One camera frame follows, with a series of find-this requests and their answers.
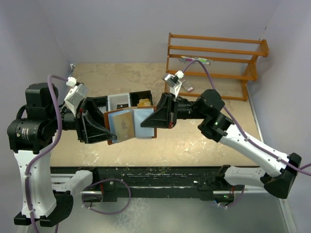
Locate black card in white bin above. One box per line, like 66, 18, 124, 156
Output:
116, 103, 129, 109

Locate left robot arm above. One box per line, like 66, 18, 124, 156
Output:
7, 83, 116, 227

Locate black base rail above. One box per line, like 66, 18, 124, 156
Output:
50, 166, 245, 202

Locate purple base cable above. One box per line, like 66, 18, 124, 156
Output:
81, 178, 132, 215
216, 177, 245, 210

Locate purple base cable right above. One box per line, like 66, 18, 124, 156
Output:
216, 177, 245, 210

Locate black right bin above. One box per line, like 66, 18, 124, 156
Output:
129, 90, 153, 107

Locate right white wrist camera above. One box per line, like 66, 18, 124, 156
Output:
162, 70, 185, 97

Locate orange wooden rack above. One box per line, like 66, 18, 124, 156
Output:
166, 33, 269, 101

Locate coloured markers on rack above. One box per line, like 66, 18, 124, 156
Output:
179, 56, 213, 65

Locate gold credit cards pile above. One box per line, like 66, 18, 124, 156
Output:
137, 99, 152, 107

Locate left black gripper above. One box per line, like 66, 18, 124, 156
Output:
48, 95, 119, 142

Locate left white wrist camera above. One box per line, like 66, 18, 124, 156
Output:
64, 77, 88, 115

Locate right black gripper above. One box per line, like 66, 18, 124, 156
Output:
140, 92, 208, 129

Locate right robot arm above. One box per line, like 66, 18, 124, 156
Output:
140, 89, 302, 199

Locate brown leather card holder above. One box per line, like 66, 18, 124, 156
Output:
104, 106, 157, 145

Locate gold credit card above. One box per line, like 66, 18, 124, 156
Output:
112, 111, 135, 143

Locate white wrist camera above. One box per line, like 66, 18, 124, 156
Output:
64, 77, 88, 115
162, 70, 185, 97

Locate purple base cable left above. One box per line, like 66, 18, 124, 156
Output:
81, 178, 132, 215

